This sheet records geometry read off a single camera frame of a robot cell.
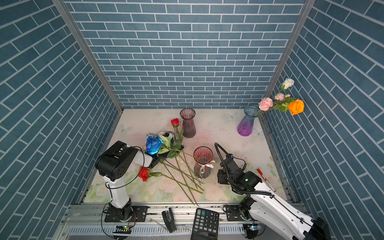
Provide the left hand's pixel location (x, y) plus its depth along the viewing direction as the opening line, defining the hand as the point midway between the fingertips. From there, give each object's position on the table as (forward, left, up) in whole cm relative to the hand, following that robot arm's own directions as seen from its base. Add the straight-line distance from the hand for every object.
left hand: (183, 147), depth 93 cm
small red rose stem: (+16, +6, +6) cm, 18 cm away
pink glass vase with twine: (-14, -11, +15) cm, 23 cm away
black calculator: (-41, -12, -2) cm, 42 cm away
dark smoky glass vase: (+11, -3, +3) cm, 12 cm away
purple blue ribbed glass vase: (+12, -41, +5) cm, 43 cm away
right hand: (-18, -20, +3) cm, 27 cm away
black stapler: (-38, +6, -2) cm, 38 cm away
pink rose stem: (+9, -53, +30) cm, 61 cm away
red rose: (-16, +22, -1) cm, 27 cm away
